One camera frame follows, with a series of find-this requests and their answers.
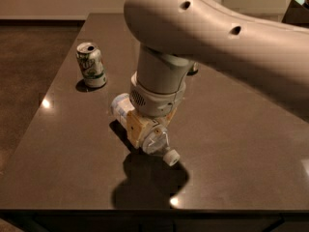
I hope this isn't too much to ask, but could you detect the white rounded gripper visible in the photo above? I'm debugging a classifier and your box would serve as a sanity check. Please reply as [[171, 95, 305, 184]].
[[126, 44, 194, 149]]

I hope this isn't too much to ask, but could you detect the clear plastic bottle blue label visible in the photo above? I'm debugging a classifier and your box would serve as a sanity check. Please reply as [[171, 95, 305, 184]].
[[111, 93, 180, 166]]

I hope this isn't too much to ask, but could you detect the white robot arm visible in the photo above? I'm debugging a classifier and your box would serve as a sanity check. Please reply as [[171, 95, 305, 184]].
[[124, 0, 309, 119]]

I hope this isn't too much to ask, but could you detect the dark green soda can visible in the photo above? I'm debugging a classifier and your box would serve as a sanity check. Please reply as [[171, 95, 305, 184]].
[[187, 62, 198, 75]]

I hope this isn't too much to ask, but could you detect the white green soda can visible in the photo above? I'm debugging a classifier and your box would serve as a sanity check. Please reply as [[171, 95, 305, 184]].
[[76, 42, 107, 89]]

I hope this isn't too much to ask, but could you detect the dark box at right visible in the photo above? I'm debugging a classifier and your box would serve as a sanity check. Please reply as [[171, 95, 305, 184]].
[[282, 0, 309, 28]]

